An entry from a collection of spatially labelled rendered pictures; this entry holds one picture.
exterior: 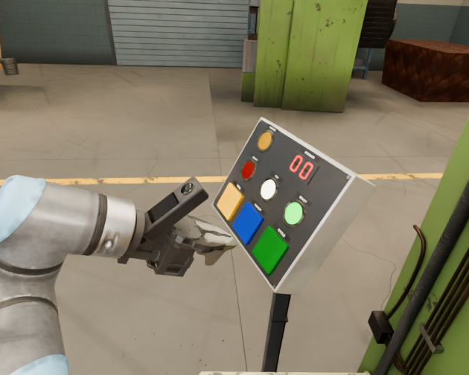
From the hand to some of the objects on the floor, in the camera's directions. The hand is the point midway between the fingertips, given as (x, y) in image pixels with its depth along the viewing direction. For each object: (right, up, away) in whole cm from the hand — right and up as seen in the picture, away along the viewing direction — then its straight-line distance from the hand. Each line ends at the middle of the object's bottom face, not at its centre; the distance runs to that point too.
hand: (232, 239), depth 60 cm
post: (+12, -82, +71) cm, 110 cm away
